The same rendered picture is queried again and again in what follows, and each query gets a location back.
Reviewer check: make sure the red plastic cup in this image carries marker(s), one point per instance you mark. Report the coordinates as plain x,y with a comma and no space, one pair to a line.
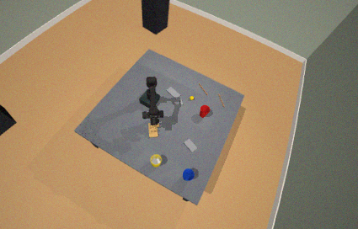
204,110

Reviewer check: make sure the blue plastic cup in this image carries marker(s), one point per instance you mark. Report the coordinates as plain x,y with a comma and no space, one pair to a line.
188,174

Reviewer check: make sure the yellow mug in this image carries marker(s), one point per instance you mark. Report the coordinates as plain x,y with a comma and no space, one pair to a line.
155,160

